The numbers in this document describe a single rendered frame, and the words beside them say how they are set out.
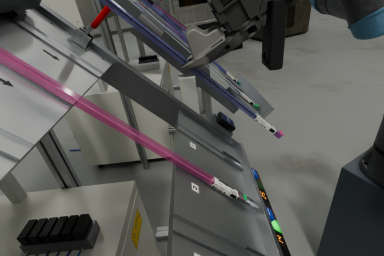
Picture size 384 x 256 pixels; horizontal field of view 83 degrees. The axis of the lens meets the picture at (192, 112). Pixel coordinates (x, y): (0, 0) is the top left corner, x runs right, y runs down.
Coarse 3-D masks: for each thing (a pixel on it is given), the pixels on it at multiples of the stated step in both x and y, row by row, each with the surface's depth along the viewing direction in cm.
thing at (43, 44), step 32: (0, 32) 31; (32, 32) 36; (64, 32) 43; (0, 64) 27; (32, 64) 31; (64, 64) 36; (96, 64) 42; (0, 96) 24; (32, 96) 27; (0, 128) 21; (32, 128) 24; (0, 160) 19
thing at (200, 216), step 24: (192, 120) 54; (192, 144) 45; (216, 144) 53; (216, 168) 45; (240, 168) 51; (192, 192) 34; (216, 192) 39; (240, 192) 43; (192, 216) 30; (216, 216) 34; (240, 216) 38; (168, 240) 26; (192, 240) 27; (216, 240) 30; (240, 240) 34
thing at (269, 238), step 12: (240, 144) 58; (240, 156) 55; (252, 180) 47; (252, 192) 46; (252, 204) 44; (264, 204) 43; (264, 216) 40; (264, 228) 39; (264, 240) 37; (276, 240) 36; (276, 252) 35
